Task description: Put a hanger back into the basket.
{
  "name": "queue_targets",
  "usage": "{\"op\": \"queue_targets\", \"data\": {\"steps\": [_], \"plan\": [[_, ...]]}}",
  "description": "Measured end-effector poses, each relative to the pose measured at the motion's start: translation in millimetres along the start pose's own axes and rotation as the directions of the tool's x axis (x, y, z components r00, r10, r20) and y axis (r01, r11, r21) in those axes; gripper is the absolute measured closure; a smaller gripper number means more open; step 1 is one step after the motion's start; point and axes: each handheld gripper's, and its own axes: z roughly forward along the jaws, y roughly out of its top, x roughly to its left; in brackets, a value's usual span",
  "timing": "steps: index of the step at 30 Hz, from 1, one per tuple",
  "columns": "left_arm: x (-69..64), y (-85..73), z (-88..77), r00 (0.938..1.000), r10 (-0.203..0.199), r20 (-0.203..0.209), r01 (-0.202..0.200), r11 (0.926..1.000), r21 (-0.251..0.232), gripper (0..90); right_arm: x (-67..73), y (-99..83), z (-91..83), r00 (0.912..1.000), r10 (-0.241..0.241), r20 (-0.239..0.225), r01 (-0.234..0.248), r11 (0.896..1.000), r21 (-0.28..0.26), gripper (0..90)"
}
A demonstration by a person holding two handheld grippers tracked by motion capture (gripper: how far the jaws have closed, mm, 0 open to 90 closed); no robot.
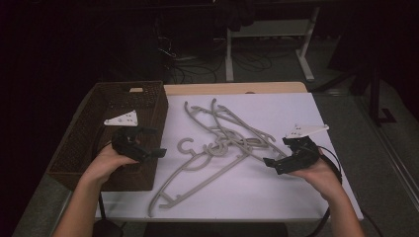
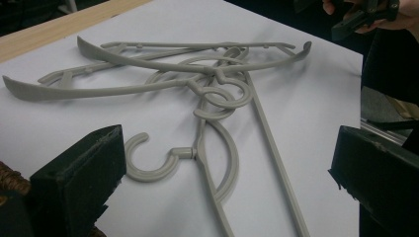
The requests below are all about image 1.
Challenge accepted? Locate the brown woven basket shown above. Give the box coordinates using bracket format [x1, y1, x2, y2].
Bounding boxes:
[45, 80, 170, 193]

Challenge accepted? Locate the white table mat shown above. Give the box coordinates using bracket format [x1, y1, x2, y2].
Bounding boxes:
[95, 92, 364, 221]

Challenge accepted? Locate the dark hanging cloth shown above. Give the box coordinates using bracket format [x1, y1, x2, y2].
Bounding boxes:
[213, 0, 258, 33]

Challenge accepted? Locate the tangle of black floor cables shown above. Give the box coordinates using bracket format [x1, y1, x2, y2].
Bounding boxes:
[154, 19, 288, 85]

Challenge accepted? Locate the person's left hand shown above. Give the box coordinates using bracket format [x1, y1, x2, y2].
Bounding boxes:
[80, 143, 140, 188]

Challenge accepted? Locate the dark metal stand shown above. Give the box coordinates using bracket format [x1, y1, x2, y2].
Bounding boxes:
[310, 55, 398, 127]

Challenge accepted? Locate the grey plastic clothes hanger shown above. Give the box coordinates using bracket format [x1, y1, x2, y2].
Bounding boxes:
[183, 101, 289, 158]
[147, 137, 251, 218]
[209, 98, 277, 143]

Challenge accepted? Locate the person's right hand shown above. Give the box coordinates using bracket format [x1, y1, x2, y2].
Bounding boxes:
[290, 149, 344, 202]

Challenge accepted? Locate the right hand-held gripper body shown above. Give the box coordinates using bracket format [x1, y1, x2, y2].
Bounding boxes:
[276, 123, 330, 176]

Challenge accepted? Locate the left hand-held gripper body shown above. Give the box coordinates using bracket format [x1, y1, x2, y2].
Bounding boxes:
[103, 110, 146, 162]

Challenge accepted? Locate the white metal desk frame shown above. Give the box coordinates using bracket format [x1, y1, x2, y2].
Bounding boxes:
[224, 6, 321, 83]

